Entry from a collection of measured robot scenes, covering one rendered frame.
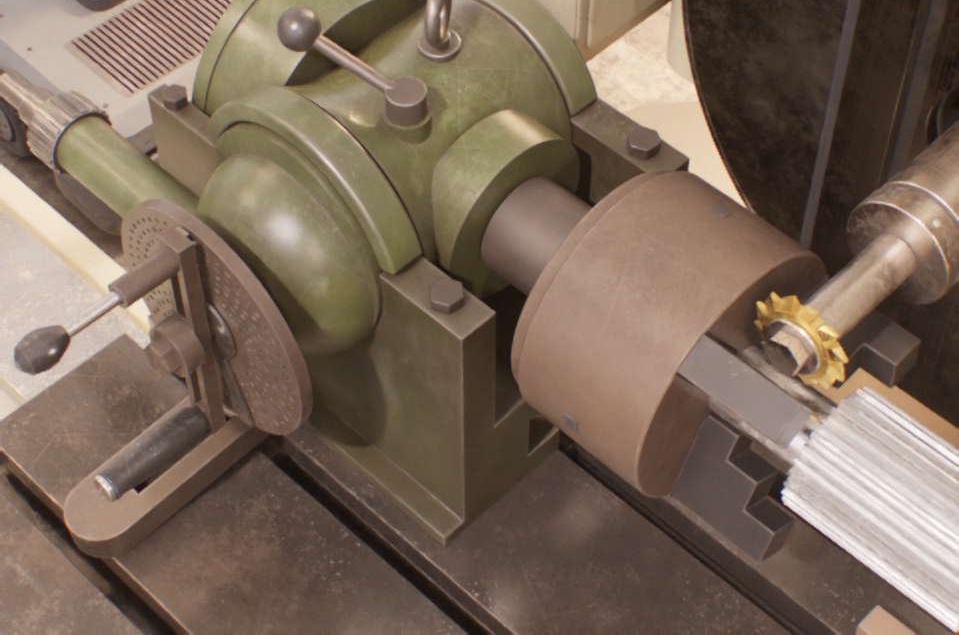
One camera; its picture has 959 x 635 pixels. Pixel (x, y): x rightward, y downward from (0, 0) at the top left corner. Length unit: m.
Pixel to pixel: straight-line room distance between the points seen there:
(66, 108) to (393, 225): 0.30
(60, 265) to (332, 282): 0.73
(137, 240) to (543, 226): 0.28
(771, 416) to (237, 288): 0.35
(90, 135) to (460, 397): 0.34
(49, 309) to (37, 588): 0.55
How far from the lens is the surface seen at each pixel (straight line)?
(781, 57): 1.35
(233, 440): 1.38
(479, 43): 1.29
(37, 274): 1.91
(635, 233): 1.15
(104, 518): 1.37
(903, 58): 1.26
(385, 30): 1.33
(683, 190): 1.18
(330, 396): 1.40
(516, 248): 1.23
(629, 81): 3.12
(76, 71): 2.81
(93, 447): 1.44
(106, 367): 1.48
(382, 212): 1.19
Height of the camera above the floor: 2.16
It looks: 50 degrees down
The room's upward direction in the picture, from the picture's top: straight up
